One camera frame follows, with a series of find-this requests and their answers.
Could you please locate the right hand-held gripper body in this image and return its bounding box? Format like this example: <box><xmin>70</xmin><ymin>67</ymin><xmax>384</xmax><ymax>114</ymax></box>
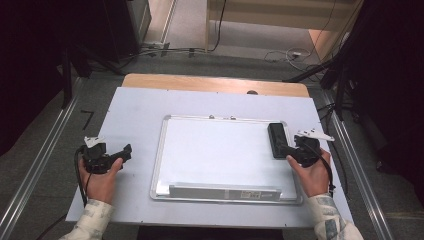
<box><xmin>293</xmin><ymin>129</ymin><xmax>335</xmax><ymax>168</ymax></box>

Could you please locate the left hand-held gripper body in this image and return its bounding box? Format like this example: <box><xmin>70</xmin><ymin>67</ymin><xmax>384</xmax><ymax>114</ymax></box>
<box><xmin>81</xmin><ymin>135</ymin><xmax>116</xmax><ymax>175</ymax></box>

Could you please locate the black whiteboard eraser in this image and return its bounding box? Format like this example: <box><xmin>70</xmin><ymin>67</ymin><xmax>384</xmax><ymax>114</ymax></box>
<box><xmin>267</xmin><ymin>122</ymin><xmax>292</xmax><ymax>160</ymax></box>

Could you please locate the person's right hand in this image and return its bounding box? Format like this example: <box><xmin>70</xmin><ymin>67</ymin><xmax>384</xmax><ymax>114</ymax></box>
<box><xmin>286</xmin><ymin>148</ymin><xmax>333</xmax><ymax>198</ymax></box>

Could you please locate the person's left hand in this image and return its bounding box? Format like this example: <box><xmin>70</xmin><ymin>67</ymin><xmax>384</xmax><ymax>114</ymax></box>
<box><xmin>78</xmin><ymin>156</ymin><xmax>125</xmax><ymax>205</ymax></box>

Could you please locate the black metal stand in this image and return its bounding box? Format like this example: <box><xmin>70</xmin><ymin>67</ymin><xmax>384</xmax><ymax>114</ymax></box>
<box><xmin>282</xmin><ymin>19</ymin><xmax>359</xmax><ymax>122</ymax></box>
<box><xmin>60</xmin><ymin>44</ymin><xmax>126</xmax><ymax>110</ymax></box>

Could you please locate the wooden table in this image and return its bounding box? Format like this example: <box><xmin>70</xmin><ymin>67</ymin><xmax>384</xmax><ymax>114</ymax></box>
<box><xmin>121</xmin><ymin>73</ymin><xmax>311</xmax><ymax>99</ymax></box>

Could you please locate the black cabinet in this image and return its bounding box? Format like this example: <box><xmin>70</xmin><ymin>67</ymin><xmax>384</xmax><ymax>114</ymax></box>
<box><xmin>101</xmin><ymin>0</ymin><xmax>153</xmax><ymax>64</ymax></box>

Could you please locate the light wooden furniture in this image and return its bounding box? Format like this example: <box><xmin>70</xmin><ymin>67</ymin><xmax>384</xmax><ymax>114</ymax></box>
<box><xmin>203</xmin><ymin>0</ymin><xmax>365</xmax><ymax>62</ymax></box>

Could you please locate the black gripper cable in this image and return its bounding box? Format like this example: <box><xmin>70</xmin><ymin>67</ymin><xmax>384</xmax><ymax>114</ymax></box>
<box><xmin>309</xmin><ymin>141</ymin><xmax>336</xmax><ymax>198</ymax></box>
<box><xmin>35</xmin><ymin>145</ymin><xmax>94</xmax><ymax>240</ymax></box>

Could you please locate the metal floor rail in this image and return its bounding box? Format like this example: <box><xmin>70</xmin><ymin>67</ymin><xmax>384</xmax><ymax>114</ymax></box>
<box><xmin>0</xmin><ymin>77</ymin><xmax>85</xmax><ymax>236</ymax></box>
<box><xmin>321</xmin><ymin>91</ymin><xmax>396</xmax><ymax>240</ymax></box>

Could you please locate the white whiteboard with metal frame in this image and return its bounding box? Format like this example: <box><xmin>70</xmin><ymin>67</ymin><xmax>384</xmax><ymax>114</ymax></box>
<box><xmin>149</xmin><ymin>114</ymin><xmax>304</xmax><ymax>206</ymax></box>

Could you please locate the white floor cable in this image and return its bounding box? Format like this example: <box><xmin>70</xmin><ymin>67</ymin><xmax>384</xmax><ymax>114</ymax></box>
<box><xmin>263</xmin><ymin>46</ymin><xmax>316</xmax><ymax>65</ymax></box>

